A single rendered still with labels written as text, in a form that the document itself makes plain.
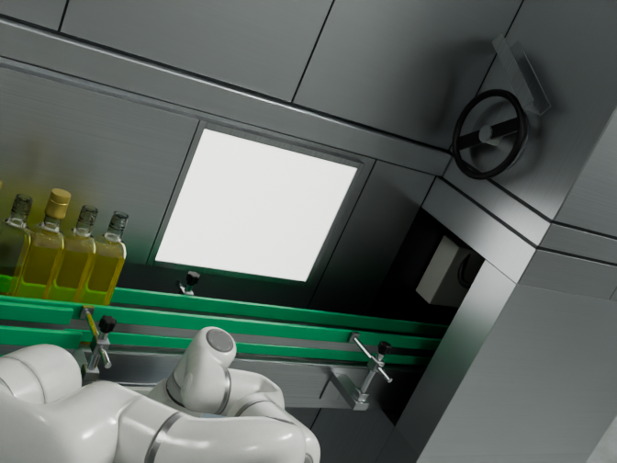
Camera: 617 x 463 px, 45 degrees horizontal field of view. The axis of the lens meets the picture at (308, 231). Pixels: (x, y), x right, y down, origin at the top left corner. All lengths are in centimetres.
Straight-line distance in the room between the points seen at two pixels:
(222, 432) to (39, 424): 19
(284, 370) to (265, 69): 66
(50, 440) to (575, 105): 127
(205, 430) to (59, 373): 20
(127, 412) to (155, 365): 69
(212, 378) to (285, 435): 36
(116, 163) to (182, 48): 26
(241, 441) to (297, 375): 92
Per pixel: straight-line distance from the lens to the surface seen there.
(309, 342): 173
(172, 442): 85
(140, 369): 156
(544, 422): 215
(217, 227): 166
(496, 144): 181
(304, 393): 180
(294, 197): 170
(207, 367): 121
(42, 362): 95
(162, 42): 149
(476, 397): 188
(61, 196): 137
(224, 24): 152
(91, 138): 148
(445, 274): 203
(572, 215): 172
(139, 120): 149
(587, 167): 167
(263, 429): 85
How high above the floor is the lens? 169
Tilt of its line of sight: 18 degrees down
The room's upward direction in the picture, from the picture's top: 24 degrees clockwise
